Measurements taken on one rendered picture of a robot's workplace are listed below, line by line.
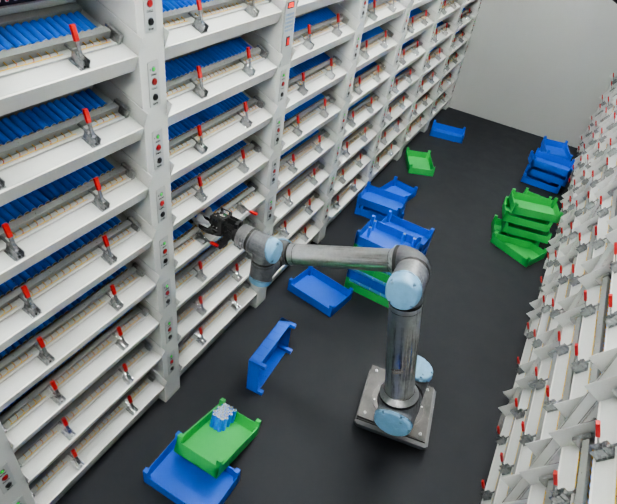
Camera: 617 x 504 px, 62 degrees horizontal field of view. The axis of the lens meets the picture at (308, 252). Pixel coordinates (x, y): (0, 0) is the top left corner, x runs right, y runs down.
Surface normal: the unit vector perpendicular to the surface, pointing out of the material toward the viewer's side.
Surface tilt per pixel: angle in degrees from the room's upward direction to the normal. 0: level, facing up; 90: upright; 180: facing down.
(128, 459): 0
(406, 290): 81
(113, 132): 22
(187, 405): 0
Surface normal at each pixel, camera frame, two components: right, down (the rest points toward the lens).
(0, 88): 0.44, -0.57
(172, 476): 0.13, -0.77
